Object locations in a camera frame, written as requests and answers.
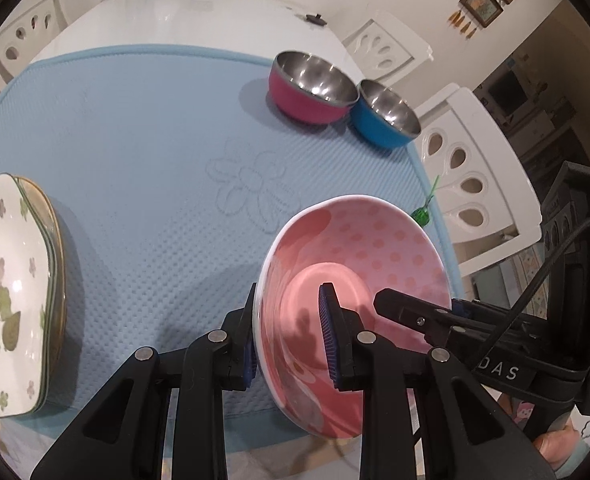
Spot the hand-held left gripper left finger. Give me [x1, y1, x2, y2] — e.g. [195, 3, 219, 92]
[30, 282, 260, 480]

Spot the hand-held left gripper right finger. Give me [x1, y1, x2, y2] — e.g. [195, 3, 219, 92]
[317, 282, 558, 480]

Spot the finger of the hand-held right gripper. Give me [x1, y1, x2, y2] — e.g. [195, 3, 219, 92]
[450, 297, 528, 331]
[373, 287, 458, 348]

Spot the pink cartoon print bowl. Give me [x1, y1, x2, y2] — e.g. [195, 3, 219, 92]
[251, 195, 453, 440]

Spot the white floral plate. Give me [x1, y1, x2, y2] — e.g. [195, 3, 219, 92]
[12, 175, 64, 413]
[17, 176, 68, 411]

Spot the white clover print plate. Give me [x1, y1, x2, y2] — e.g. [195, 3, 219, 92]
[0, 174, 58, 418]

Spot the person's right forearm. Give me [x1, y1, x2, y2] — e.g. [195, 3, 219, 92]
[557, 410, 590, 480]

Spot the person's right hand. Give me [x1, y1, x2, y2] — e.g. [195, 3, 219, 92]
[532, 430, 578, 468]

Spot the white carved chair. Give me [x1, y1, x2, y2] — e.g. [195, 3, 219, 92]
[0, 0, 70, 86]
[342, 7, 433, 86]
[415, 85, 546, 276]

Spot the blue steel bowl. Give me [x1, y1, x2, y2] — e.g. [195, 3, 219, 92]
[349, 79, 422, 149]

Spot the pink steel bowl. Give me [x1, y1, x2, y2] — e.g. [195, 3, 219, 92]
[267, 51, 360, 123]

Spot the television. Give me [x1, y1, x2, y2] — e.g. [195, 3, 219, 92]
[487, 67, 530, 106]

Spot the light blue textured mat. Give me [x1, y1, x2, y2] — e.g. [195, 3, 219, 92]
[0, 45, 463, 453]

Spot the gold tassel ornament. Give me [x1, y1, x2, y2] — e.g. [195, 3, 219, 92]
[449, 7, 478, 41]

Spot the black cable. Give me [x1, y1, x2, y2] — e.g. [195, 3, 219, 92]
[472, 216, 590, 366]

